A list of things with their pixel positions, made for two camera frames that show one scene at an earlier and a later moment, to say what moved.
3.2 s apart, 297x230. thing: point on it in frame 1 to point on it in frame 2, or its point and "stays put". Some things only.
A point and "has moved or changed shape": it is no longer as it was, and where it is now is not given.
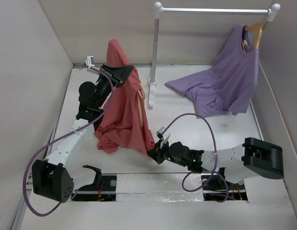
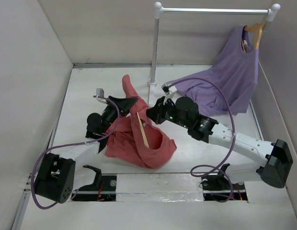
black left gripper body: (104, 86) to (110, 113)
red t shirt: (125, 122) has moved or changed shape
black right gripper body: (164, 153) to (167, 111)
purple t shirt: (227, 87) stays put
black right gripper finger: (155, 154) to (153, 114)
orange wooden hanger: (257, 27) stays put
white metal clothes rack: (159, 10) stays put
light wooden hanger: (140, 99) to (143, 131)
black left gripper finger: (117, 74) to (124, 104)
